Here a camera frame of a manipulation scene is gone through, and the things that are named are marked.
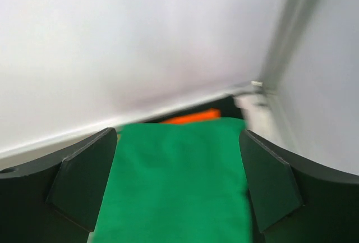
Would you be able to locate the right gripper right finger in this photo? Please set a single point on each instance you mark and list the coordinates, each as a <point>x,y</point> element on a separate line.
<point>296,199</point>

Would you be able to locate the green t-shirt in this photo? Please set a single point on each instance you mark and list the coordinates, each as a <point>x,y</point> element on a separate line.
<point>177,183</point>

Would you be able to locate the folded white t-shirt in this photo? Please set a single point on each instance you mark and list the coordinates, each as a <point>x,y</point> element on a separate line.
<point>258,117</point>

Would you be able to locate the folded orange t-shirt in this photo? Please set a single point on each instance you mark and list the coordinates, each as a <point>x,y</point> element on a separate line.
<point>206,115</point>

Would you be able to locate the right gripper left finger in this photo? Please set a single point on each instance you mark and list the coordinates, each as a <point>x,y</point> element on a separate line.
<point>57,197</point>

